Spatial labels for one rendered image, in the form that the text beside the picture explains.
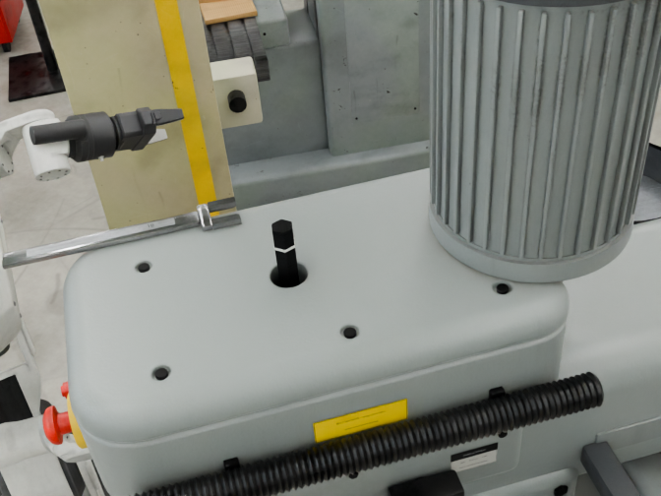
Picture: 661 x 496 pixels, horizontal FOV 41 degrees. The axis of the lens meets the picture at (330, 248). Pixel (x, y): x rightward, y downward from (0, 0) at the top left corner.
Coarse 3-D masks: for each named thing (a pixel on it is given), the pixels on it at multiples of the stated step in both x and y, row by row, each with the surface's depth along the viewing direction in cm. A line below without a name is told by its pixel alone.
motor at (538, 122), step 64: (448, 0) 69; (512, 0) 64; (576, 0) 63; (640, 0) 65; (448, 64) 73; (512, 64) 68; (576, 64) 67; (640, 64) 68; (448, 128) 77; (512, 128) 71; (576, 128) 70; (640, 128) 74; (448, 192) 82; (512, 192) 76; (576, 192) 75; (512, 256) 80; (576, 256) 80
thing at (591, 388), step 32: (576, 384) 83; (448, 416) 82; (480, 416) 81; (512, 416) 82; (544, 416) 82; (320, 448) 80; (352, 448) 80; (384, 448) 80; (416, 448) 80; (192, 480) 79; (224, 480) 78; (256, 480) 78; (288, 480) 78; (320, 480) 79
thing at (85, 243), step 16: (208, 208) 93; (224, 208) 93; (144, 224) 91; (160, 224) 91; (176, 224) 91; (192, 224) 91; (208, 224) 91; (224, 224) 91; (64, 240) 90; (80, 240) 90; (96, 240) 90; (112, 240) 90; (128, 240) 90; (16, 256) 89; (32, 256) 89; (48, 256) 89
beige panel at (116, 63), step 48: (48, 0) 235; (96, 0) 239; (144, 0) 242; (192, 0) 246; (96, 48) 247; (144, 48) 251; (192, 48) 255; (96, 96) 257; (144, 96) 261; (192, 96) 264; (192, 144) 275; (144, 192) 282; (192, 192) 287
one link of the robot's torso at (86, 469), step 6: (72, 438) 177; (84, 462) 176; (84, 468) 175; (90, 468) 178; (84, 474) 175; (90, 474) 178; (84, 480) 176; (90, 480) 177; (96, 480) 182; (90, 486) 179; (96, 486) 183; (84, 492) 184; (90, 492) 181; (96, 492) 183
